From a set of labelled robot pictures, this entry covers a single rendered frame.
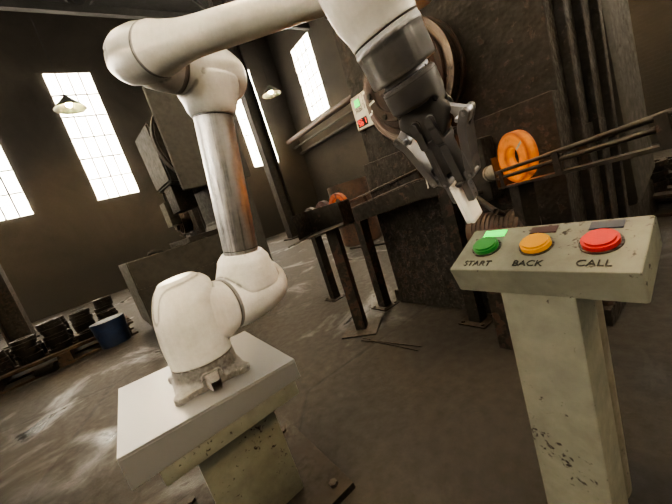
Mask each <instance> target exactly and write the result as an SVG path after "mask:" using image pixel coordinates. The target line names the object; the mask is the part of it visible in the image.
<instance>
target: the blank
mask: <svg viewBox="0 0 672 504"><path fill-rule="evenodd" d="M515 150H516V151H517V153H518V156H519V163H520V162H523V161H525V160H528V159H531V158H534V157H536V156H539V152H538V148H537V145H536V142H535V140H534V139H533V137H532V136H531V135H530V134H529V133H528V132H526V131H524V130H515V131H512V132H509V133H506V134H505V135H504V136H503V137H502V138H501V140H500V142H499V145H498V162H499V165H500V168H501V169H503V168H506V167H509V166H511V165H514V164H517V163H518V162H517V161H516V158H515ZM536 164H539V161H536V162H533V163H530V164H527V165H524V166H521V167H518V168H515V169H512V170H509V171H506V172H503V174H504V175H505V174H508V173H511V172H514V171H517V170H521V169H524V168H527V167H530V166H533V165H536ZM536 171H537V169H535V170H532V171H528V172H525V173H522V174H518V175H515V176H512V177H508V179H509V180H510V181H513V182H521V181H524V180H527V179H529V178H531V177H532V176H533V175H534V174H535V172H536Z"/></svg>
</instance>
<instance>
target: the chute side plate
mask: <svg viewBox="0 0 672 504"><path fill-rule="evenodd" d="M427 183H428V182H427ZM413 184H414V185H413ZM428 187H429V188H427V184H426V179H424V180H421V181H417V182H414V183H411V184H409V185H406V186H404V187H402V188H399V189H397V190H395V191H393V192H390V193H388V194H386V195H383V196H381V197H379V198H376V199H374V200H372V201H369V202H367V203H365V204H363V205H360V206H358V207H356V208H353V209H352V212H353V216H354V218H358V217H359V219H360V221H362V220H365V219H368V218H370V217H373V216H376V215H379V214H381V213H384V212H387V211H390V210H392V209H395V208H398V207H401V206H403V205H406V204H409V203H412V202H414V201H417V200H421V199H426V198H431V197H435V196H438V193H437V189H439V188H443V187H441V186H437V187H435V188H433V187H431V185H430V184H429V183H428Z"/></svg>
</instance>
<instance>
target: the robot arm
mask: <svg viewBox="0 0 672 504"><path fill-rule="evenodd" d="M431 1H432V0H236V1H233V2H229V3H226V4H223V5H219V6H216V7H212V8H209V9H206V10H203V11H199V12H196V13H192V14H189V15H185V16H181V17H176V18H164V19H152V18H145V19H141V20H134V21H128V22H126V23H124V24H122V25H120V26H118V27H116V28H115V29H113V30H112V31H111V32H110V33H109V34H108V35H107V37H106V39H105V41H104V44H103V50H104V58H105V62H106V65H107V68H108V69H109V71H110V72H111V73H112V74H113V75H114V76H115V77H117V78H118V79H119V80H121V81H123V82H125V83H127V84H129V85H132V86H144V87H145V88H148V89H152V90H156V91H160V92H165V93H169V94H175V95H177V96H178V98H179V99H180V101H181V103H182V104H183V106H184V107H185V110H186V112H187V113H188V114H189V115H190V117H191V118H193V120H194V125H195V129H196V133H197V138H198V142H199V147H200V151H201V156H202V160H203V165H204V169H205V174H206V178H207V183H208V187H209V192H210V196H211V201H212V205H213V210H214V214H215V219H216V223H217V228H218V232H219V237H220V241H221V245H222V250H223V254H222V255H221V256H220V258H219V260H218V262H217V271H216V278H215V280H214V281H211V280H210V278H209V277H208V276H207V275H205V274H202V273H200V272H192V271H190V272H185V273H182V274H179V275H176V276H174V277H171V278H169V279H167V280H165V281H163V282H161V283H160V284H158V285H157V287H156V290H155V292H154V294H153V297H152V321H153V326H154V330H155V333H156V337H157V340H158V343H159V345H160V348H161V351H162V353H163V355H164V358H165V359H166V361H167V363H168V365H169V368H170V370H171V374H172V375H170V376H169V377H168V382H169V384H171V385H172V386H173V389H174V393H175V397H174V399H173V402H174V404H175V406H176V407H178V406H182V405H184V404H185V403H187V402H188V401H190V400H191V399H193V398H195V397H196V396H198V395H200V394H202V393H204V392H206V391H208V390H212V391H214V392H216V391H218V390H220V389H222V388H223V382H225V381H227V380H229V379H231V378H233V377H235V376H237V375H239V374H242V373H245V372H247V371H248V370H249V369H250V368H251V367H250V364H249V362H247V361H244V360H242V359H241V358H240V357H239V356H238V355H237V354H236V353H235V351H234V348H233V346H232V344H231V340H230V337H231V336H232V335H233V334H234V333H235V332H236V331H237V329H239V328H241V327H243V326H245V325H248V324H249V323H251V322H253V321H255V320H257V319H258V318H260V317H262V316H263V315H265V314H266V313H268V312H269V311H271V310H272V309H273V308H274V307H275V306H276V305H277V304H278V303H279V302H280V301H281V299H282V298H283V296H284V295H285V293H286V290H287V278H286V275H285V273H284V271H283V269H282V268H281V267H280V266H279V265H278V264H277V263H275V262H274V261H272V260H271V258H270V257H269V254H268V253H267V252H266V251H265V250H264V249H263V248H261V247H259V246H258V245H257V240H256V234H255V229H254V224H253V219H252V214H251V209H250V203H249V198H248V193H247V188H246V183H245V178H244V172H243V167H242V162H241V157H240V152H239V147H238V142H237V136H236V131H235V126H234V121H233V116H234V115H235V113H236V110H237V103H238V101H239V100H240V99H241V98H242V96H243V95H244V93H245V91H246V88H247V75H246V71H245V68H244V66H243V64H242V63H241V62H240V60H239V59H238V58H237V57H236V56H235V55H233V54H232V53H231V52H230V51H228V50H227V49H228V48H231V47H234V46H237V45H240V44H243V43H246V42H249V41H252V40H255V39H258V38H261V37H264V36H267V35H270V34H273V33H276V32H279V31H282V30H284V29H287V28H290V27H293V26H296V25H299V24H302V23H305V22H308V21H312V20H315V19H318V18H321V17H325V16H327V18H328V20H329V21H330V23H331V25H332V26H333V28H334V29H335V31H336V32H337V34H338V35H339V37H340V38H341V39H342V40H343V41H344V42H345V43H346V44H347V45H348V46H349V47H350V49H351V50H352V52H353V53H354V55H355V57H356V60H357V62H358V64H360V66H361V68H362V70H363V72H364V74H365V75H366V77H367V79H368V81H369V83H370V85H371V87H372V88H373V90H374V91H375V92H379V91H380V90H382V89H383V88H384V90H385V93H384V97H383V98H384V100H385V102H386V103H387V105H388V107H389V109H390V111H391V113H392V115H393V116H394V117H397V118H398V121H399V128H400V130H401V131H400V134H399V136H398V138H396V139H395V140H394V141H393V144H394V146H395V147H396V148H398V149H399V150H401V151H402V152H404V154H405V155H406V156H407V157H408V158H409V160H410V161H411V162H412V163H413V165H414V166H415V167H416V168H417V170H418V171H419V172H420V173H421V174H422V176H423V177H424V178H425V179H426V181H427V182H428V183H429V184H430V185H431V187H433V188H435V187H437V186H441V187H443V188H445V189H446V191H447V193H448V195H449V197H450V199H451V201H452V202H453V203H454V204H457V205H458V207H459V209H460V211H461V213H462V215H463V217H464V219H465V221H466V223H467V224H470V223H475V222H476V221H477V219H478V218H479V216H480V215H481V213H482V210H481V208H480V205H479V203H478V201H477V199H476V197H477V196H478V191H477V189H476V187H475V184H474V182H473V180H472V178H473V177H474V176H475V175H476V173H477V172H478V171H479V169H480V168H481V163H480V157H479V151H478V145H477V139H476V133H475V126H474V120H473V119H474V113H475V108H476V104H475V102H473V101H470V102H468V103H467V104H461V103H454V100H453V98H452V97H451V96H449V95H448V94H447V93H446V91H445V88H444V83H443V80H442V78H441V76H440V74H439V71H438V69H437V67H436V65H435V62H432V61H430V62H428V60H427V58H428V57H429V56H430V55H432V54H433V53H434V50H435V47H434V45H433V42H432V40H431V38H430V35H429V33H428V31H427V29H426V26H425V24H424V22H423V19H422V17H421V16H422V15H421V13H420V11H419V10H421V9H422V8H424V7H425V6H426V5H428V4H429V3H430V2H431ZM452 115H453V116H454V122H455V123H457V133H458V138H459V143H460V148H461V150H460V148H459V145H458V143H457V141H456V139H455V137H454V130H453V128H452V126H451V120H452ZM414 139H415V140H416V141H417V142H416V141H415V140H414Z"/></svg>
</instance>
